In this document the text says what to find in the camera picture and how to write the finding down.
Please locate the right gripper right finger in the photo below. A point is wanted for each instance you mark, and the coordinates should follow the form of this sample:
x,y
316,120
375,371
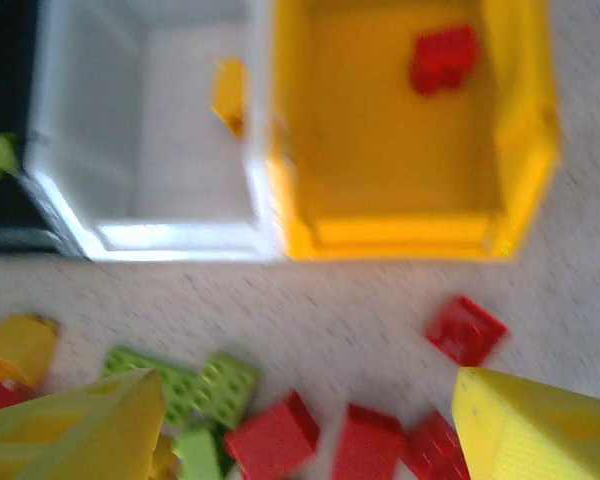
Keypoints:
x,y
540,440

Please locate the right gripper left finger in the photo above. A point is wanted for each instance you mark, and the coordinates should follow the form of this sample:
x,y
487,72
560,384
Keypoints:
x,y
70,440

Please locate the yellow lego brick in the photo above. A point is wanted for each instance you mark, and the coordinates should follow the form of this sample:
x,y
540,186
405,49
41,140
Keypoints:
x,y
162,457
230,95
20,345

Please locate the black plastic bin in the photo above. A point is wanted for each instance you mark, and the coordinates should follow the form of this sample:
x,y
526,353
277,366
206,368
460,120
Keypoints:
x,y
5,215

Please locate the white plastic bin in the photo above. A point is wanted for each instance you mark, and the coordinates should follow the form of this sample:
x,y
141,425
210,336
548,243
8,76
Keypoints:
x,y
180,150

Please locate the yellow plastic bin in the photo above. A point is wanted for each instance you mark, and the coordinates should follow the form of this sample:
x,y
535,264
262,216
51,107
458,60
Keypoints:
x,y
380,165

